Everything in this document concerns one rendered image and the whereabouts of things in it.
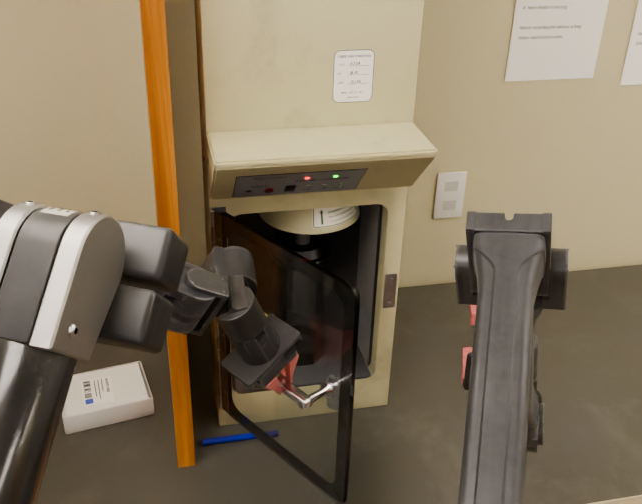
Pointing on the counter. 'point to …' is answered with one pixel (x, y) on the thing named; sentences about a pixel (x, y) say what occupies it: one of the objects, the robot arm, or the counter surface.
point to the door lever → (303, 392)
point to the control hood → (319, 154)
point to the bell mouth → (313, 219)
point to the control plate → (297, 182)
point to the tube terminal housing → (309, 113)
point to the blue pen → (227, 439)
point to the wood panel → (166, 202)
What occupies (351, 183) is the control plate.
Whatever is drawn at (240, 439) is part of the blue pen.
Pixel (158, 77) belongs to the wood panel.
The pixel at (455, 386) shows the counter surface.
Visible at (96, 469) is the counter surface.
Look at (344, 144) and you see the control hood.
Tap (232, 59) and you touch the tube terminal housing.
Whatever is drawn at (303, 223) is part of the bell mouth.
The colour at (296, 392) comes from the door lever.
